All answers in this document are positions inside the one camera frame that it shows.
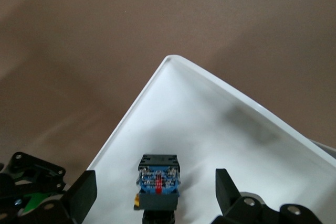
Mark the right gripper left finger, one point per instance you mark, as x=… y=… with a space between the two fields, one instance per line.
x=81 y=195

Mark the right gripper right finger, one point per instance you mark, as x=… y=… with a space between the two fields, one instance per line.
x=228 y=197

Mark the red-capped push button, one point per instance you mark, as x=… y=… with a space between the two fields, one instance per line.
x=157 y=182

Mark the white plastic tray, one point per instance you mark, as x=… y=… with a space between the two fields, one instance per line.
x=197 y=129

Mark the black right wrist camera bracket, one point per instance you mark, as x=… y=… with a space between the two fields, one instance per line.
x=31 y=163

